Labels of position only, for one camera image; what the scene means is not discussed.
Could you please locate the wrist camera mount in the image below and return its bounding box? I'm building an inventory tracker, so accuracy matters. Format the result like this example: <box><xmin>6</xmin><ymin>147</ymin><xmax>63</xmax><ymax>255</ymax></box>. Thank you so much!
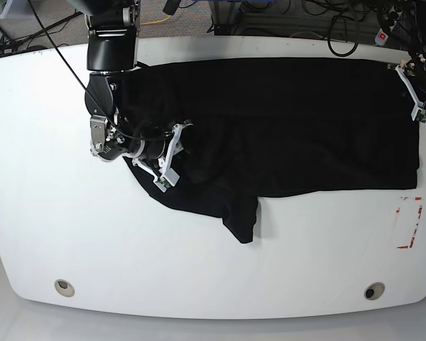
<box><xmin>387</xmin><ymin>60</ymin><xmax>426</xmax><ymax>124</ymax></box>
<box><xmin>131</xmin><ymin>119</ymin><xmax>195</xmax><ymax>193</ymax></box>

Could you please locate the table grommet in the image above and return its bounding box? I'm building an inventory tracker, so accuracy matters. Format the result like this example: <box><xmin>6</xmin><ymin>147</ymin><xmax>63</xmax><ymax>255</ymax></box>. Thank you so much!
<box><xmin>364</xmin><ymin>282</ymin><xmax>386</xmax><ymax>301</ymax></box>
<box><xmin>54</xmin><ymin>279</ymin><xmax>75</xmax><ymax>298</ymax></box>

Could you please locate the yellow cable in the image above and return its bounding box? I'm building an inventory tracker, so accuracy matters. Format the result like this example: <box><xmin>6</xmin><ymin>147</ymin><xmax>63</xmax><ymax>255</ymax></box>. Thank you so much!
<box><xmin>141</xmin><ymin>10</ymin><xmax>173</xmax><ymax>26</ymax></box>

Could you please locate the red tape marking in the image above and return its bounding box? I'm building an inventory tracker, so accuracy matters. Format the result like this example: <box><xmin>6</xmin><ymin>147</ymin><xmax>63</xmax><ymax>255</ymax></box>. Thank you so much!
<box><xmin>392</xmin><ymin>197</ymin><xmax>423</xmax><ymax>249</ymax></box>

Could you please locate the black box under table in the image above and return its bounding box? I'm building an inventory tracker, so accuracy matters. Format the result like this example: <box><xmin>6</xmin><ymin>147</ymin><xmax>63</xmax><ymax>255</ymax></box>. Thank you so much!
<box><xmin>213</xmin><ymin>23</ymin><xmax>244</xmax><ymax>36</ymax></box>

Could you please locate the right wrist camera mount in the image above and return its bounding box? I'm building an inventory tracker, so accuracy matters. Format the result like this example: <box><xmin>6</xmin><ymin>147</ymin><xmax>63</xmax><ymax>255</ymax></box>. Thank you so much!
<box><xmin>131</xmin><ymin>119</ymin><xmax>195</xmax><ymax>193</ymax></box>

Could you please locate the left table grommet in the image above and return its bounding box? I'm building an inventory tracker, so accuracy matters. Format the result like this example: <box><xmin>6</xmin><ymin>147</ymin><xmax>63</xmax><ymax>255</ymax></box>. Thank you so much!
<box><xmin>54</xmin><ymin>279</ymin><xmax>75</xmax><ymax>298</ymax></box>

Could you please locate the right table grommet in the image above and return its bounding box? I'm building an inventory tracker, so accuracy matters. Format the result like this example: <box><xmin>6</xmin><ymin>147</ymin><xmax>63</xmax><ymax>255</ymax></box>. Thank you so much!
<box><xmin>364</xmin><ymin>282</ymin><xmax>386</xmax><ymax>301</ymax></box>

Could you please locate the black T-shirt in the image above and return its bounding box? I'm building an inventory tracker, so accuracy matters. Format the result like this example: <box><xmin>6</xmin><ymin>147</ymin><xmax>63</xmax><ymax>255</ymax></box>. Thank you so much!
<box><xmin>123</xmin><ymin>58</ymin><xmax>420</xmax><ymax>244</ymax></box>

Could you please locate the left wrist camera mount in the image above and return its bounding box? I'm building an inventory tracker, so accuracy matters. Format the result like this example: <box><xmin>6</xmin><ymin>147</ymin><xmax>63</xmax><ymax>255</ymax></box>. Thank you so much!
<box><xmin>387</xmin><ymin>60</ymin><xmax>426</xmax><ymax>124</ymax></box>

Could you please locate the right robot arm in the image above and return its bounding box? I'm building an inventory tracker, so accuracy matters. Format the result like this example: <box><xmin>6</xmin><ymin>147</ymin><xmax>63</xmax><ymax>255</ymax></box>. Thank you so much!
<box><xmin>71</xmin><ymin>1</ymin><xmax>192</xmax><ymax>162</ymax></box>

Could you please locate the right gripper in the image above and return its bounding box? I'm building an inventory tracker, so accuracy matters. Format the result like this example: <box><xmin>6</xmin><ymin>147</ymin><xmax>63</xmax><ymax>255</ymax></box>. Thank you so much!
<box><xmin>127</xmin><ymin>122</ymin><xmax>193</xmax><ymax>163</ymax></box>

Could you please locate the white power strip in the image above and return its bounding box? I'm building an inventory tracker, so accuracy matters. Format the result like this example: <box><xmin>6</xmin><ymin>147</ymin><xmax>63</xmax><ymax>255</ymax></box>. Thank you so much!
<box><xmin>375</xmin><ymin>3</ymin><xmax>404</xmax><ymax>46</ymax></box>

